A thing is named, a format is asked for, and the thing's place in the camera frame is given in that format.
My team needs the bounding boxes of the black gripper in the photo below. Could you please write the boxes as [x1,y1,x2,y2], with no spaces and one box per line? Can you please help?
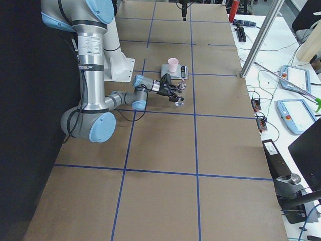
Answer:
[156,73,185,102]
[179,0,193,21]

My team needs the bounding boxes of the clear glass sauce bottle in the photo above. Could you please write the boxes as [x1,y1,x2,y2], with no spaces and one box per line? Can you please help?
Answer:
[175,79,187,107]

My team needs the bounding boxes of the pink plastic cup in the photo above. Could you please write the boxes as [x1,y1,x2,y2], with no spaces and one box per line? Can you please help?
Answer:
[168,58,179,73]

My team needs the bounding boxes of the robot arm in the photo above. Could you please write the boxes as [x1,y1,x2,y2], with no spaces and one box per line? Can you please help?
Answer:
[41,1,183,143]

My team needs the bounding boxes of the grey digital kitchen scale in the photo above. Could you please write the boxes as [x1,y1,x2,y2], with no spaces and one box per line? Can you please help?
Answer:
[161,64,189,80]

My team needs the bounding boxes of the red cylinder bottle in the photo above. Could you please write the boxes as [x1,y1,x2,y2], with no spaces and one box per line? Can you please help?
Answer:
[229,0,240,23]

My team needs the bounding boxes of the blue patterned cloth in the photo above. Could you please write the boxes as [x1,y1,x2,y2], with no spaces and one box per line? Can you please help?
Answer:
[232,19,256,27]

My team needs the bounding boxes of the black folded tripod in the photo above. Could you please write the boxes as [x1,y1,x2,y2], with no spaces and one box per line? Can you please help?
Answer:
[235,24,246,42]

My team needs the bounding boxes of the orange connector board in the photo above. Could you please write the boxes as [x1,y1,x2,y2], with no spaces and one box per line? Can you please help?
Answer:
[251,99,261,112]
[256,116,267,133]

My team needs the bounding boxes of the near blue teach pendant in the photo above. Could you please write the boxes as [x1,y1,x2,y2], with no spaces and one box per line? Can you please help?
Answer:
[276,99,317,136]

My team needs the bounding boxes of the blue teach pendant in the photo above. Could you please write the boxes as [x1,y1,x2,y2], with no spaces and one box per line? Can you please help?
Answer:
[280,65,311,93]
[276,99,317,136]

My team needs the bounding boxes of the black office chair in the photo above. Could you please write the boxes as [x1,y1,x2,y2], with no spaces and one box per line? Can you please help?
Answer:
[292,0,320,43]

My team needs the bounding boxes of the far blue teach pendant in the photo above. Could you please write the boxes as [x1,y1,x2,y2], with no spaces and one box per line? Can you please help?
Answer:
[280,65,311,93]

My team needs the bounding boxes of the black box with label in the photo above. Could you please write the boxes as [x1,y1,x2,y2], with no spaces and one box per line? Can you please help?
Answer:
[262,139,291,179]

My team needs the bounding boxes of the wooden board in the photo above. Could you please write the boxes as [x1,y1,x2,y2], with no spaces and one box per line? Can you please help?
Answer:
[296,20,320,62]

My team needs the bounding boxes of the long reacher grabber stick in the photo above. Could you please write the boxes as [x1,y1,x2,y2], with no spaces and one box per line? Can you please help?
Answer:
[254,62,321,112]

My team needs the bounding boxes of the black monitor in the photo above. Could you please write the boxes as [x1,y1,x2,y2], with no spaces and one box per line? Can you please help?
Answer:
[288,119,321,191]

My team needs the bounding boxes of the black monitor stand base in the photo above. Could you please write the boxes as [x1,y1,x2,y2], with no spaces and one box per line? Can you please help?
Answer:
[273,174,320,224]

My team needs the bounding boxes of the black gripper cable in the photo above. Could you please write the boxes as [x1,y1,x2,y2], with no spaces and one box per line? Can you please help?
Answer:
[62,82,151,144]

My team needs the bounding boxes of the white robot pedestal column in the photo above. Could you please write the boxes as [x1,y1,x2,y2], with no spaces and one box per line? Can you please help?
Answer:
[102,19,135,82]

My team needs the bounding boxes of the aluminium frame post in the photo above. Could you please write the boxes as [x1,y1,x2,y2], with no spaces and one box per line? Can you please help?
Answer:
[240,0,285,78]

